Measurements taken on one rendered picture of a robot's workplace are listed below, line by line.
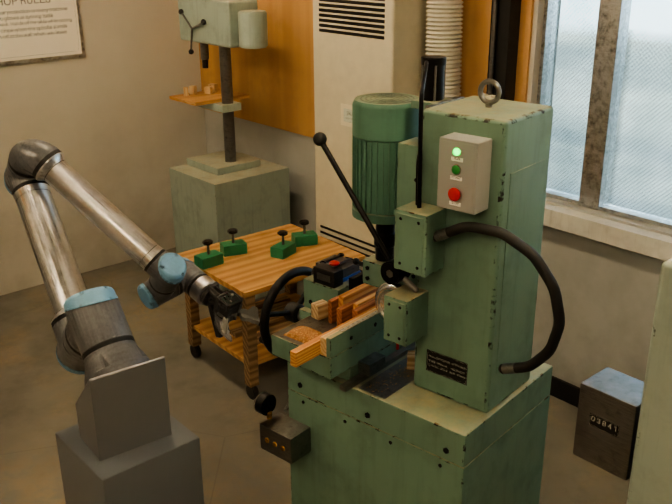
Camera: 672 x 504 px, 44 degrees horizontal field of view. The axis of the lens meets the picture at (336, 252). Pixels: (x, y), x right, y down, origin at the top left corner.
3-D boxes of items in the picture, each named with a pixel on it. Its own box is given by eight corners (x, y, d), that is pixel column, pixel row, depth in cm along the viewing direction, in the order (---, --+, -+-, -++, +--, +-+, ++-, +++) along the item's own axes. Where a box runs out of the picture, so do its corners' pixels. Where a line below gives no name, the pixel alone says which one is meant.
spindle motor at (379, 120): (379, 201, 231) (381, 89, 220) (432, 214, 220) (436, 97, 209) (338, 217, 218) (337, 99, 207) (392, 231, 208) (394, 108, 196)
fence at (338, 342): (456, 283, 251) (457, 266, 249) (461, 285, 250) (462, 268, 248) (326, 356, 209) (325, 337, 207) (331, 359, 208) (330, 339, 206)
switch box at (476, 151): (450, 200, 191) (454, 131, 185) (488, 209, 184) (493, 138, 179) (435, 206, 186) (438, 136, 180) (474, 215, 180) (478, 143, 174)
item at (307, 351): (428, 289, 247) (429, 277, 246) (434, 291, 246) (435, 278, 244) (290, 365, 205) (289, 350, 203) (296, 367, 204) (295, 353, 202)
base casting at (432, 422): (384, 332, 263) (385, 306, 259) (551, 393, 228) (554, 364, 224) (286, 388, 231) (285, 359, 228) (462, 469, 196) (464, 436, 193)
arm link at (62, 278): (74, 364, 238) (-3, 146, 259) (63, 384, 252) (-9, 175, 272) (124, 350, 247) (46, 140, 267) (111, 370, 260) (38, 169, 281)
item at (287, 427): (279, 435, 240) (278, 411, 237) (311, 451, 232) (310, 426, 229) (258, 448, 234) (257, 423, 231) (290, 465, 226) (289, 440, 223)
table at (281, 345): (381, 277, 271) (381, 260, 269) (460, 302, 252) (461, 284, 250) (246, 344, 228) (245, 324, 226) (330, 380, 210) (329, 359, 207)
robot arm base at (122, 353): (99, 375, 219) (86, 341, 222) (78, 400, 233) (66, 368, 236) (162, 358, 231) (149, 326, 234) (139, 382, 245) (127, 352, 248)
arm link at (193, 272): (163, 282, 279) (186, 270, 285) (186, 303, 273) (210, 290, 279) (163, 262, 273) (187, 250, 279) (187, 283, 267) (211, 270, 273)
